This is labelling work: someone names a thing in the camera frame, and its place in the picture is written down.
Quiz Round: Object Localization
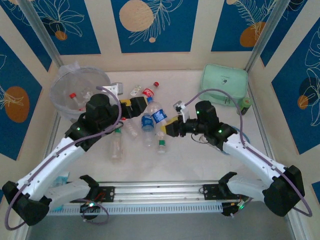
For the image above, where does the small bottle green label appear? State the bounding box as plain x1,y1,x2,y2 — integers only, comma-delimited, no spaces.
156,132,168,155

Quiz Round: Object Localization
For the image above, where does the blue-capped bottle blue label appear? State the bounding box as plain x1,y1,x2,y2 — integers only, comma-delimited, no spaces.
146,97,169,131

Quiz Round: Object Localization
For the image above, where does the small bottle white label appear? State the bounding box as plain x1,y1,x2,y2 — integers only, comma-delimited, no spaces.
129,84,142,97

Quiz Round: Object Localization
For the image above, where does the white-capped bottle blue label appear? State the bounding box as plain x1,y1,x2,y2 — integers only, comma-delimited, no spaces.
140,112,156,148

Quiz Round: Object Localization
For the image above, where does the red-capped cola bottle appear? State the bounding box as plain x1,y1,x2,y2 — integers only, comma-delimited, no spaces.
141,81,161,100

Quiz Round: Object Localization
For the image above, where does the clear bottle red cap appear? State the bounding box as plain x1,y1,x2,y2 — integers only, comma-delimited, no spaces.
68,92,82,111

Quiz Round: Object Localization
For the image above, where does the clear bottle green cap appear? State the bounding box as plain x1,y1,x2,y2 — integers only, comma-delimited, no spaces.
107,127,125,161

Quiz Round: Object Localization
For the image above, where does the mint green zip pouch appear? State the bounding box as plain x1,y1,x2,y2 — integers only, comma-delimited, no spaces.
199,63,249,108

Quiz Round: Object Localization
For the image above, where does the small green can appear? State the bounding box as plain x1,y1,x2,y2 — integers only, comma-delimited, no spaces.
236,96,253,116

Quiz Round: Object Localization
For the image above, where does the light blue tissue packet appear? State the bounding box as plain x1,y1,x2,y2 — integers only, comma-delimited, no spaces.
51,171,71,188

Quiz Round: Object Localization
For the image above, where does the black base controller with LED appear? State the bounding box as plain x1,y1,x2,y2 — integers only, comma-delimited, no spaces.
221,197,248,218
79,201,101,221

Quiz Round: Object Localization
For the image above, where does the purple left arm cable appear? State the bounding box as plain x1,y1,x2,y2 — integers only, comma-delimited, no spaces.
4,85,123,231

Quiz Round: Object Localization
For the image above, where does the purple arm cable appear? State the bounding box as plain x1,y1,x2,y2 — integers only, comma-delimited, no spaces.
4,85,123,231
184,88,313,218

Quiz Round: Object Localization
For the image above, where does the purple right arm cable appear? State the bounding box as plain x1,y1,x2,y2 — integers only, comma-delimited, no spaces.
184,88,313,218

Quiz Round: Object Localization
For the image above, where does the aluminium side rail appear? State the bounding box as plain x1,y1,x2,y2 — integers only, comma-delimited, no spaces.
247,71,282,180
37,109,65,181

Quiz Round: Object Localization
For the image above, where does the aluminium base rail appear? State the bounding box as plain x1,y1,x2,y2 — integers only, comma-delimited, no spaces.
49,180,253,208

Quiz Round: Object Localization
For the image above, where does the white slotted cable duct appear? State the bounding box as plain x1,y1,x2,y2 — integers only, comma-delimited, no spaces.
47,202,223,216

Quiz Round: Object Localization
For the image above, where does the aluminium frame post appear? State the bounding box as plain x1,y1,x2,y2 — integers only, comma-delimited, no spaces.
244,0,292,73
18,0,67,68

